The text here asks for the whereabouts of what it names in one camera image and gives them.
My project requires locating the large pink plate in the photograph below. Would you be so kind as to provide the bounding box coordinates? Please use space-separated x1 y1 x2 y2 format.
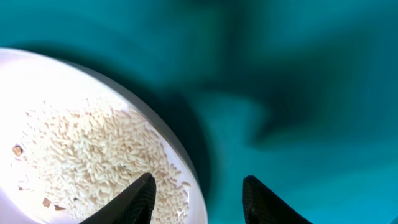
1 48 208 223

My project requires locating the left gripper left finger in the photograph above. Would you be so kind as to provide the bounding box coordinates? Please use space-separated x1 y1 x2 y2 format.
81 173 156 224

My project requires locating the teal serving tray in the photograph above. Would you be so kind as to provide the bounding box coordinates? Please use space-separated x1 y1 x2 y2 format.
1 0 397 223

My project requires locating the rice pile on plate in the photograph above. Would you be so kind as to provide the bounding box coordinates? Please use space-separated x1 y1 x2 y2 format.
9 99 190 223

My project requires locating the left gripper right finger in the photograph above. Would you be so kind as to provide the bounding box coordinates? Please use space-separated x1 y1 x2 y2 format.
242 175 312 224

